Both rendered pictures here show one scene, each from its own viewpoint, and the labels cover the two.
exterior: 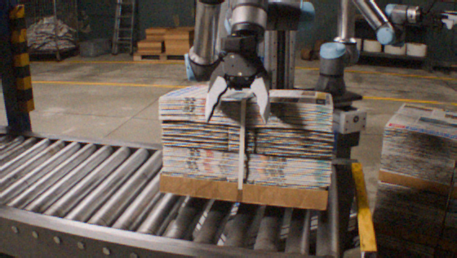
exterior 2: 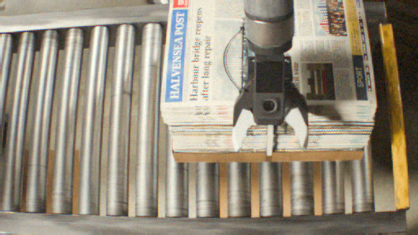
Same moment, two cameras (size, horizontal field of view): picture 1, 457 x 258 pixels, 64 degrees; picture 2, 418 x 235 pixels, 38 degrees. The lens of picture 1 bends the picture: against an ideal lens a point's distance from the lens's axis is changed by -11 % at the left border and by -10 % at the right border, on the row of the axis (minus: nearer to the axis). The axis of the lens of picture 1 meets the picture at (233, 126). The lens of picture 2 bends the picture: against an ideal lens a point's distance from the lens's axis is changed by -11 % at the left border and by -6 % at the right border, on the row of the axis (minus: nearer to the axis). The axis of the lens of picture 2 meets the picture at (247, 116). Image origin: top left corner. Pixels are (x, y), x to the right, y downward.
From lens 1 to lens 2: 0.90 m
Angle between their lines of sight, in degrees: 51
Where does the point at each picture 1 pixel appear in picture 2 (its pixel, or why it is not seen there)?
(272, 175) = not seen: hidden behind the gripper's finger
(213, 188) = (237, 157)
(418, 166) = not seen: outside the picture
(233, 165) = (260, 140)
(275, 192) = (308, 154)
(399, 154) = not seen: outside the picture
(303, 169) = (340, 139)
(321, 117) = (363, 112)
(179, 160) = (193, 142)
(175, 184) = (192, 157)
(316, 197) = (352, 154)
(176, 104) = (184, 110)
